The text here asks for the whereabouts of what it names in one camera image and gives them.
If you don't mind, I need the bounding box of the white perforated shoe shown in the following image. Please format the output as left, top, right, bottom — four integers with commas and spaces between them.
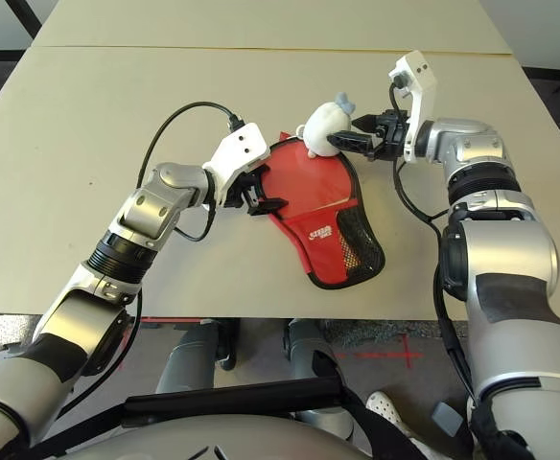
365, 389, 414, 438

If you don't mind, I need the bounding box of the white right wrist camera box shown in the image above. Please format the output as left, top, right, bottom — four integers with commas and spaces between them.
387, 50, 438, 165

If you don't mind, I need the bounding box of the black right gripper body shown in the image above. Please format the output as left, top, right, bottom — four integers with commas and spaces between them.
365, 108, 410, 163

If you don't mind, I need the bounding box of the grey left robot leg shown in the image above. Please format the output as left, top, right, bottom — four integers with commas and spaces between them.
154, 319, 241, 394

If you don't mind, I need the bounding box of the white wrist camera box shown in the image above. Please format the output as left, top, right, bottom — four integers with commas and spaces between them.
387, 50, 438, 165
201, 122, 270, 208

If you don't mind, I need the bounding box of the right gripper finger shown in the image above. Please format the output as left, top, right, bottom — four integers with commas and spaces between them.
326, 128, 373, 153
350, 113, 382, 131

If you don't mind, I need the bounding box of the dark speckled foam mat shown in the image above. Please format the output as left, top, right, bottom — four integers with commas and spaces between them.
327, 320, 406, 354

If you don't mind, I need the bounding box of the grey robot torso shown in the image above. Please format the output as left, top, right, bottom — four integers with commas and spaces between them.
35, 414, 372, 460

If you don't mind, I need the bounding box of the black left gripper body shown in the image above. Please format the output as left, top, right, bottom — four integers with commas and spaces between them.
221, 172, 260, 210

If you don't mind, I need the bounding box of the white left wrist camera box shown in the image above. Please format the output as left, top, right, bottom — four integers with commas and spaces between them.
201, 122, 270, 208

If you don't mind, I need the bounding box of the white grey plush keychain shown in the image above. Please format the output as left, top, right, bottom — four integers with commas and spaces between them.
298, 91, 359, 159

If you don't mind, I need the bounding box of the black metal frame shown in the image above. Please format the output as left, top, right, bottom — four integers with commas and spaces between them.
1, 0, 46, 42

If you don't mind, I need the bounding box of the red black paddle case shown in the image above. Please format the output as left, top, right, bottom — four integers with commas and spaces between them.
258, 129, 386, 290

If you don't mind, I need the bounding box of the black torso harness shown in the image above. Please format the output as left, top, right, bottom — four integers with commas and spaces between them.
20, 356, 434, 460

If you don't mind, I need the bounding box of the grey rectangular block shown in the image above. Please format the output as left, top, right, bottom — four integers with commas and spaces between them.
431, 401, 464, 436

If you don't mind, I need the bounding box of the grey right robot leg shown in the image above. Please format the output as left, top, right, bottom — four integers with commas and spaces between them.
282, 318, 353, 426

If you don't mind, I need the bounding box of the grey robot leg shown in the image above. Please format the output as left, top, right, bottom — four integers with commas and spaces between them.
154, 319, 241, 394
282, 318, 353, 426

